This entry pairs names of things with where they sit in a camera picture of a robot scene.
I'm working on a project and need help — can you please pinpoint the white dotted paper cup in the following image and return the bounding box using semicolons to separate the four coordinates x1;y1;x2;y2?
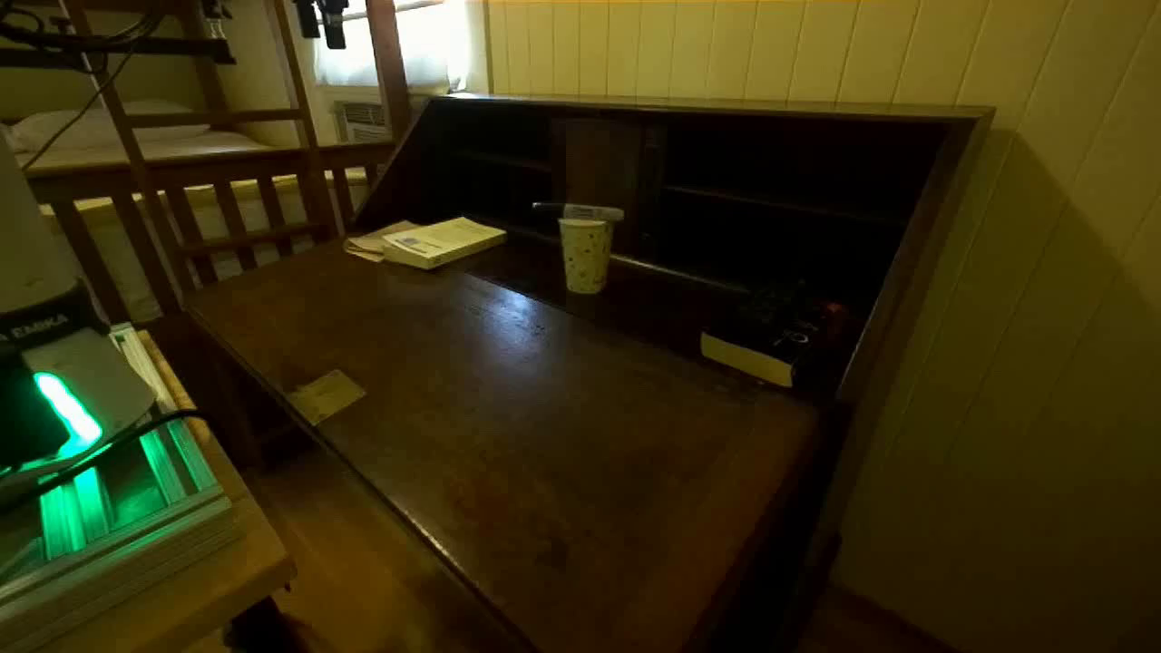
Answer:
560;219;614;295

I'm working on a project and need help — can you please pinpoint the grey black-capped marker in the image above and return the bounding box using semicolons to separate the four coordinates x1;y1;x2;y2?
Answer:
529;201;624;223

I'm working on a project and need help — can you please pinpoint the white paperback book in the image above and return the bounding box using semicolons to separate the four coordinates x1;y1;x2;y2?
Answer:
385;219;504;267

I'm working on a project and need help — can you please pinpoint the dark wooden secretary desk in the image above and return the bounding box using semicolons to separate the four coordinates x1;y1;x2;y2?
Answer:
190;99;987;653

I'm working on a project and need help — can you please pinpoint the black box with white label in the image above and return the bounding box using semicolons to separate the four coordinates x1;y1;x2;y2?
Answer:
699;281;851;394

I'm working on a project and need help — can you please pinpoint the small tan sticky note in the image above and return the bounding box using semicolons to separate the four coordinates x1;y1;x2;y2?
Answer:
289;369;366;425

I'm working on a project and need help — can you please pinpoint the light wooden side table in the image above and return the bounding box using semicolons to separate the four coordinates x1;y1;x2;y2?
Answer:
0;335;294;653

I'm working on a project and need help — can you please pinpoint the green-lit electronics box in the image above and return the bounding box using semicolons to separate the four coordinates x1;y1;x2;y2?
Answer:
0;324;233;605

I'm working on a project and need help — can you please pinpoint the wooden bunk bed frame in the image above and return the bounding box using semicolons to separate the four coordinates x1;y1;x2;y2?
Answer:
25;0;392;318

